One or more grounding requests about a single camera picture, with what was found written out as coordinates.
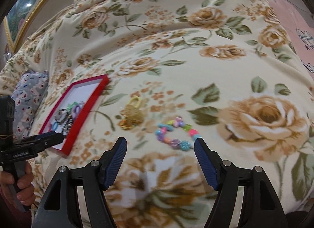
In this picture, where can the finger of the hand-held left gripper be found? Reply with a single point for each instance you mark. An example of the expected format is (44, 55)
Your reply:
(46, 139)

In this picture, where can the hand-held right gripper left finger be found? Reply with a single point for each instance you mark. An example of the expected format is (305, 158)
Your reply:
(115, 164)

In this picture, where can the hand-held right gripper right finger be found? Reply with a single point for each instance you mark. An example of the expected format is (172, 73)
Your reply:
(206, 164)

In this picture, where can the red shallow cardboard box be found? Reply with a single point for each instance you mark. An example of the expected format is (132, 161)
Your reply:
(81, 117)

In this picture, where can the amber hair claw clip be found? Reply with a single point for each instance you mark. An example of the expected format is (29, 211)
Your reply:
(132, 116)

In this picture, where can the person's left hand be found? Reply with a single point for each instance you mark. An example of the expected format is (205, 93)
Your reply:
(24, 183)

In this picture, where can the grey bear print pillow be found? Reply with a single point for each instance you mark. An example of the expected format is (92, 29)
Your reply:
(29, 95)

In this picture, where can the floral fleece blanket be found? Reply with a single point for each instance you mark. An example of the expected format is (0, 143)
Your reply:
(184, 58)

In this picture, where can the pink heart print bedsheet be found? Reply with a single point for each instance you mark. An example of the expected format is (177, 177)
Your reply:
(294, 21)

